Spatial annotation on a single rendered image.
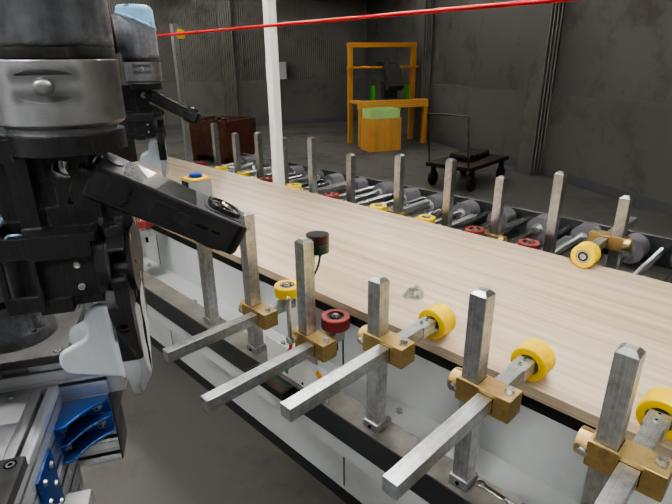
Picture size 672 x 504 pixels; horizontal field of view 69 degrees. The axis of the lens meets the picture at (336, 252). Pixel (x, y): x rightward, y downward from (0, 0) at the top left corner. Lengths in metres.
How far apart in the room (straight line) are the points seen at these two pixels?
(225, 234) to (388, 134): 8.84
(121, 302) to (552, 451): 1.10
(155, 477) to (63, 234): 1.98
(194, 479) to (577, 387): 1.55
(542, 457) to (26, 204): 1.19
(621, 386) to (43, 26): 0.84
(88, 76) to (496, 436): 1.22
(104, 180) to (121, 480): 2.03
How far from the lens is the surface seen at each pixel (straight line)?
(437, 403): 1.43
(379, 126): 9.09
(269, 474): 2.20
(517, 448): 1.36
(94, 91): 0.35
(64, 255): 0.37
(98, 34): 0.36
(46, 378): 1.19
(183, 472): 2.28
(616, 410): 0.92
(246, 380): 1.21
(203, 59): 13.17
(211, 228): 0.37
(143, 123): 1.19
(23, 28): 0.35
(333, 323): 1.33
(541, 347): 1.17
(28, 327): 1.16
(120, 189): 0.36
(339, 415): 1.35
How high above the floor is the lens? 1.56
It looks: 21 degrees down
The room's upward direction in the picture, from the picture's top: 1 degrees counter-clockwise
